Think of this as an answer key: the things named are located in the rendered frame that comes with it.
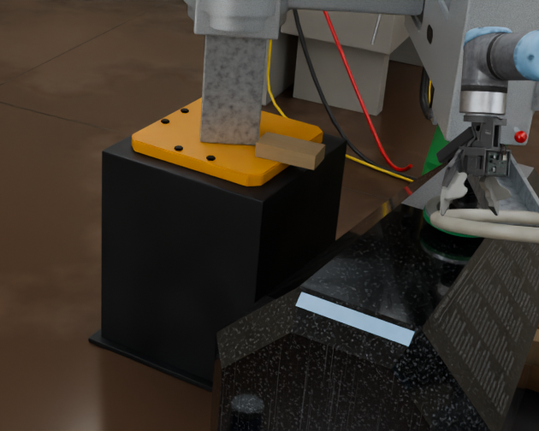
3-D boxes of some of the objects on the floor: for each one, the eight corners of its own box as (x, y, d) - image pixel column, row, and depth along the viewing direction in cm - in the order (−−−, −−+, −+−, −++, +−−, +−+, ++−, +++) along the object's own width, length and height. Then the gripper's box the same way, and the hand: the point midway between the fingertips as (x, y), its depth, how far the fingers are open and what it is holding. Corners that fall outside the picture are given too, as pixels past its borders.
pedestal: (87, 342, 378) (87, 150, 344) (189, 265, 430) (198, 92, 396) (250, 408, 351) (267, 208, 317) (337, 318, 404) (359, 138, 370)
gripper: (463, 114, 201) (455, 219, 203) (536, 119, 212) (528, 219, 214) (432, 113, 208) (425, 215, 210) (504, 118, 219) (497, 215, 221)
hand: (467, 215), depth 214 cm, fingers open, 14 cm apart
